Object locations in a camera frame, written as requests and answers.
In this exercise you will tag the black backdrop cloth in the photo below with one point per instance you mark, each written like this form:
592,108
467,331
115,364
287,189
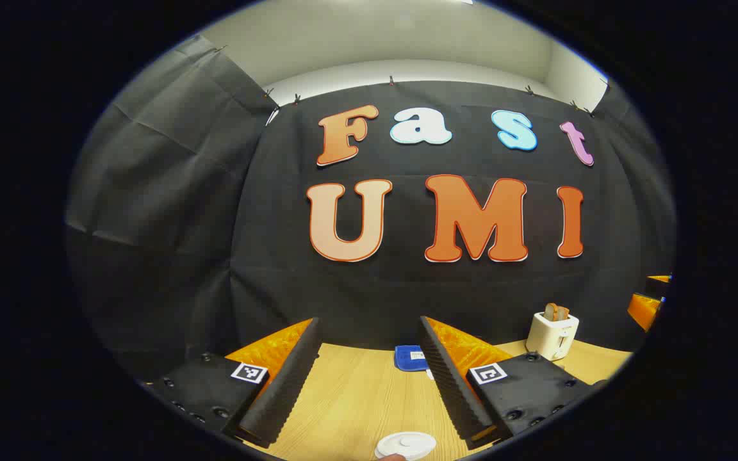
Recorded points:
407,288

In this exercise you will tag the white toaster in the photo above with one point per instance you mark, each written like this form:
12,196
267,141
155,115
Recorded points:
551,336

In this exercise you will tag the brown bread slice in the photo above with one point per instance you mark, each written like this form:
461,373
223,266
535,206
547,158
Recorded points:
551,312
563,314

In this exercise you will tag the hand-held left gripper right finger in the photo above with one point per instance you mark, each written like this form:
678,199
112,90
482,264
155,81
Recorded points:
452,390

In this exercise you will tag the white teacup lid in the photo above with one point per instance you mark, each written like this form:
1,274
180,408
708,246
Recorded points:
407,443

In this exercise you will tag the blue towel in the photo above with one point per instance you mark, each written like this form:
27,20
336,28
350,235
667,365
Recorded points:
410,357

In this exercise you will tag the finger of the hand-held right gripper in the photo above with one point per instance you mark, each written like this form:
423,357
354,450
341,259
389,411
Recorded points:
644,310
658,285

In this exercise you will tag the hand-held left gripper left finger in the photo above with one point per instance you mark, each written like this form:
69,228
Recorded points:
286,390

